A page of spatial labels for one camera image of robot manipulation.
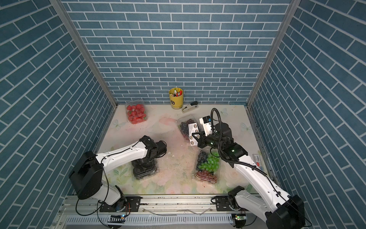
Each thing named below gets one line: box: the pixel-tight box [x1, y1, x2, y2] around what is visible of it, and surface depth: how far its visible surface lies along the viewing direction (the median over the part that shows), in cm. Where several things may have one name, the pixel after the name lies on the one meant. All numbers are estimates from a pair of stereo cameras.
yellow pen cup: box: [168, 87, 184, 111], surface depth 114 cm
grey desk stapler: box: [181, 101, 199, 114], surface depth 118 cm
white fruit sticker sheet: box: [187, 122, 201, 146], surface depth 75 cm
